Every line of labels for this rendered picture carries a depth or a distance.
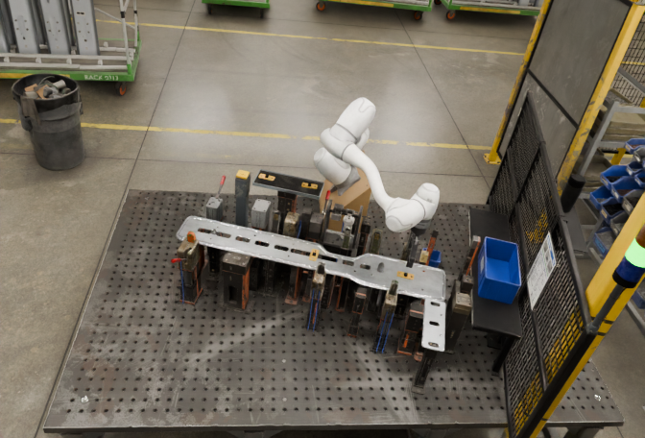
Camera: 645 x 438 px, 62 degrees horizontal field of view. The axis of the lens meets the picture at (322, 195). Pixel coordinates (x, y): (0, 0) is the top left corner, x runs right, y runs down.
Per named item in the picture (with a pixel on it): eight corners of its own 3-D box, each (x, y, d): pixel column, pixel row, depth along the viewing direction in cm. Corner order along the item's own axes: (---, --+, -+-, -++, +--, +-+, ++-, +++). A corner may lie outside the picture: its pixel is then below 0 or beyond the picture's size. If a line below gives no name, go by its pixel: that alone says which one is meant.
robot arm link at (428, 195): (419, 203, 246) (402, 214, 238) (427, 176, 237) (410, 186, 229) (439, 215, 241) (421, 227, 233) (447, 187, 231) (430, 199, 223)
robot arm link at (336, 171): (328, 182, 337) (304, 161, 327) (346, 158, 338) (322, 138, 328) (339, 188, 323) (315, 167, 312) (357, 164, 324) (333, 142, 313)
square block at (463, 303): (437, 351, 267) (455, 303, 245) (437, 338, 273) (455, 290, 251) (452, 354, 266) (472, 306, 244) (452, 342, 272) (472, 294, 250)
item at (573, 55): (546, 243, 456) (661, 9, 335) (531, 243, 454) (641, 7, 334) (495, 157, 561) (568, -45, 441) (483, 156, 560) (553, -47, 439)
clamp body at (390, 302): (368, 351, 262) (380, 304, 241) (370, 332, 272) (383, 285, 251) (386, 355, 262) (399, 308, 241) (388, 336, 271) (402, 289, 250)
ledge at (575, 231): (548, 254, 231) (563, 223, 220) (537, 205, 259) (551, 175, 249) (583, 261, 229) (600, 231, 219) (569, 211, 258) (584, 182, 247)
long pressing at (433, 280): (171, 241, 267) (171, 239, 266) (188, 214, 285) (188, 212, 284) (444, 304, 253) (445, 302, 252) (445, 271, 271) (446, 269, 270)
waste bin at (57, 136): (21, 175, 452) (-1, 98, 408) (42, 141, 494) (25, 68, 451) (83, 178, 458) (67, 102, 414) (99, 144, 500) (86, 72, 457)
